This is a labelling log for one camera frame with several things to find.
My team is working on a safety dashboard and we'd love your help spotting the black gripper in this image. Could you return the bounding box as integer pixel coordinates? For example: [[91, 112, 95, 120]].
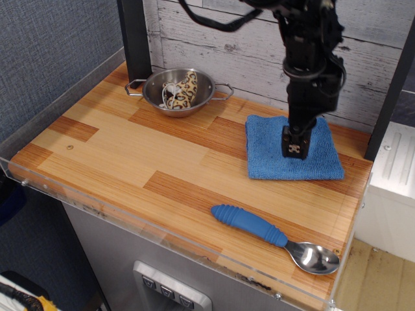
[[281, 54, 346, 160]]

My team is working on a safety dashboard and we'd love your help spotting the blue cloth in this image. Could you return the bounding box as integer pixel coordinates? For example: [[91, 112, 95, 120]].
[[245, 115, 344, 181]]

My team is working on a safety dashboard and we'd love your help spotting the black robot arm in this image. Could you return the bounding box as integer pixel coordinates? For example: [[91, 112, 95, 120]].
[[247, 1, 346, 159]]

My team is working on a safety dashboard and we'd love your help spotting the white box with grooves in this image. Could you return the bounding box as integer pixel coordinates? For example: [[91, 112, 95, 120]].
[[355, 122, 414, 262]]

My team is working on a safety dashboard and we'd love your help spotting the leopard print plush toy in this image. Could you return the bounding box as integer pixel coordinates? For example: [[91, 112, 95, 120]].
[[159, 71, 198, 110]]

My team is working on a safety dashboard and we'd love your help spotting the silver dispenser button panel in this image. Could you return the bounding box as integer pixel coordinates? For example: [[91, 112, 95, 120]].
[[133, 260, 213, 310]]

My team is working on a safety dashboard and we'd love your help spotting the silver toy fridge cabinet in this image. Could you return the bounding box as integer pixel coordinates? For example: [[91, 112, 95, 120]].
[[64, 204, 293, 310]]

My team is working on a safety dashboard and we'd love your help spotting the clear acrylic table guard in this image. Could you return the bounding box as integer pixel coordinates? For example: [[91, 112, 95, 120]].
[[1, 51, 372, 310]]

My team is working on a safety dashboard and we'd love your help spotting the yellow black object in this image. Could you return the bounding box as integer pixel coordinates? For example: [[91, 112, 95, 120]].
[[1, 271, 58, 310]]

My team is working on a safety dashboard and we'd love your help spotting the black right frame post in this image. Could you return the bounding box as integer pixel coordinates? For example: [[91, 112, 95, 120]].
[[364, 20, 414, 161]]

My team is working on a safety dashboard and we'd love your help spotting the black frame post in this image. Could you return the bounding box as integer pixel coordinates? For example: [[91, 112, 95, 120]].
[[364, 20, 414, 161], [117, 0, 152, 82]]

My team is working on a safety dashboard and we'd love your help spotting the blue handled metal spoon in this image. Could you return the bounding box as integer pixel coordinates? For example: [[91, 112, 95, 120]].
[[211, 205, 340, 275]]

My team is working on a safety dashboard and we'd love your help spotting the steel bowl with handles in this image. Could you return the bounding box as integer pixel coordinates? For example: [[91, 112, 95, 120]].
[[124, 68, 234, 118]]

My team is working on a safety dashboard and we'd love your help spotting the black left frame post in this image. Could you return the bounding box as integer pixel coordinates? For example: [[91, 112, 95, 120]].
[[117, 0, 152, 82]]

